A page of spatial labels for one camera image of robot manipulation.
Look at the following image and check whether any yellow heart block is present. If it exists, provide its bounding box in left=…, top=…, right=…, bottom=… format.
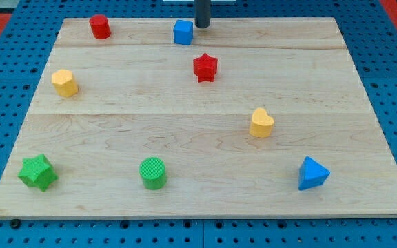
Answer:
left=249, top=107, right=274, bottom=138

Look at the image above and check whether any blue cube block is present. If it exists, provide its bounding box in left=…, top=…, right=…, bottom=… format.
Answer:
left=173, top=19, right=193, bottom=45

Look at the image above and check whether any wooden board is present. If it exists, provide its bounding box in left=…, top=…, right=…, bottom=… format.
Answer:
left=0, top=17, right=397, bottom=220

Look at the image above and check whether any red cylinder block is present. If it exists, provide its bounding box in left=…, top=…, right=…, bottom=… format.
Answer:
left=89, top=14, right=111, bottom=39

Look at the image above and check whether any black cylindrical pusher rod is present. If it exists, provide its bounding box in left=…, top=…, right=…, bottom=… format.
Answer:
left=194, top=0, right=211, bottom=28

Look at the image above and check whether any green cylinder block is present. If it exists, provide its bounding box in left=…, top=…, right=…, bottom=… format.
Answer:
left=139, top=157, right=167, bottom=190

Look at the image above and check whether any green star block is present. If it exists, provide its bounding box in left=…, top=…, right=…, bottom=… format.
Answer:
left=17, top=154, right=59, bottom=192

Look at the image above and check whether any blue triangle block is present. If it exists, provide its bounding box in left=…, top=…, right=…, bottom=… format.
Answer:
left=298, top=156, right=330, bottom=191

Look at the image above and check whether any yellow hexagon block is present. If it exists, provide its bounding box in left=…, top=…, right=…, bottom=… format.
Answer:
left=51, top=69, right=79, bottom=97

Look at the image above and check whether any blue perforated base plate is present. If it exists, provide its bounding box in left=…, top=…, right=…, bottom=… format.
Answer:
left=0, top=1, right=397, bottom=247

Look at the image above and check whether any red star block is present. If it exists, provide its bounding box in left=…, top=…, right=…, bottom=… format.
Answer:
left=193, top=53, right=218, bottom=83

